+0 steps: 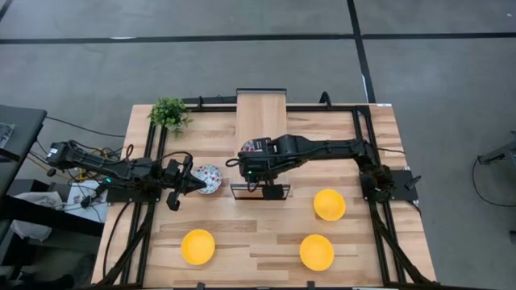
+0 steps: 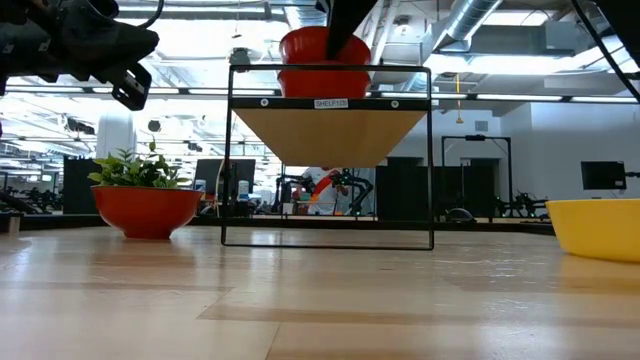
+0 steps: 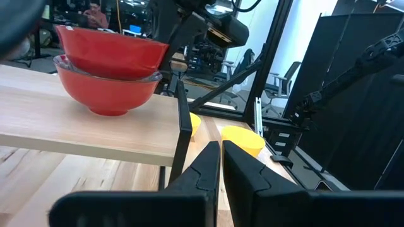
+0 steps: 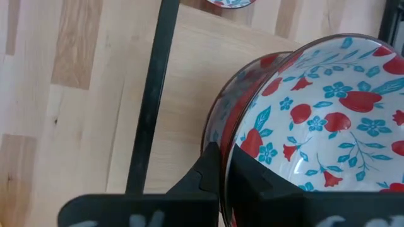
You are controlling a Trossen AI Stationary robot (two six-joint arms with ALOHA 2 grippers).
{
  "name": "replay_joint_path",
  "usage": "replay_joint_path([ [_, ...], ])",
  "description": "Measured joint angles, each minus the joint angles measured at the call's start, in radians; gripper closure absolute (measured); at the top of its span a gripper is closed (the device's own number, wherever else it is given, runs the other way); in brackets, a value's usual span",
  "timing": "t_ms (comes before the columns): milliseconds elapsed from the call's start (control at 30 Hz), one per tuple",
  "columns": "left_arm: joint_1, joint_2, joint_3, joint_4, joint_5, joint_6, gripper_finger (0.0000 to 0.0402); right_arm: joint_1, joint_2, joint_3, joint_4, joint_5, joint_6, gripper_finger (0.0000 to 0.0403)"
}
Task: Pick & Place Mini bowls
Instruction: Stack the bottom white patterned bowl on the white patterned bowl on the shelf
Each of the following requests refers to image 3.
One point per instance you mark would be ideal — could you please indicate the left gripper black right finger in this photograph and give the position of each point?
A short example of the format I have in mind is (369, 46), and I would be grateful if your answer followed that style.
(284, 208)

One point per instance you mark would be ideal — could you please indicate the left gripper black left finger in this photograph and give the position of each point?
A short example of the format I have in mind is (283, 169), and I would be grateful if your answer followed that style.
(142, 208)

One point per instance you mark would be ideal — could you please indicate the floral bowl red outside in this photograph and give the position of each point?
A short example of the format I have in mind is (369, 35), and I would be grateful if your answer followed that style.
(110, 53)
(104, 94)

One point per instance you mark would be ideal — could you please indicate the yellow plastic bowl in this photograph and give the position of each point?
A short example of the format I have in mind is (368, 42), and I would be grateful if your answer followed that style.
(243, 138)
(195, 123)

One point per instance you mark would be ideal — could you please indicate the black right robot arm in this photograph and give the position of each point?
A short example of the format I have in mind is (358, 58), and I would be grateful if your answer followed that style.
(347, 77)

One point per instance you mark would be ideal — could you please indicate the black office chair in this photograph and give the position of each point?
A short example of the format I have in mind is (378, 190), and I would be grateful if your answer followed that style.
(244, 64)
(279, 85)

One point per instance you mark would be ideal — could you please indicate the person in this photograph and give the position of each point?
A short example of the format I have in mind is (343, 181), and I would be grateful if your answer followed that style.
(96, 17)

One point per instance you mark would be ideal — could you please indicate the black partition panel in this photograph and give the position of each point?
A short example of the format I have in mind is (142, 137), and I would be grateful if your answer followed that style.
(363, 126)

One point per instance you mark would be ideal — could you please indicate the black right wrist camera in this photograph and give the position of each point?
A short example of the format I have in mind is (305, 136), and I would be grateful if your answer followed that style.
(230, 30)

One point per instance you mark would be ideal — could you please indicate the silver metal bracket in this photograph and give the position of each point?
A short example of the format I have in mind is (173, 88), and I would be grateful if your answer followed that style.
(259, 116)

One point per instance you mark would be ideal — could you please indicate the black aluminium table frame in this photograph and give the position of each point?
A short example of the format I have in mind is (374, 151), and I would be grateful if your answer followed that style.
(270, 50)

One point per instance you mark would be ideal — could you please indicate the wooden shelf riser black frame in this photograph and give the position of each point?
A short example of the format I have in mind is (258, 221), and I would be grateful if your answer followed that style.
(63, 126)

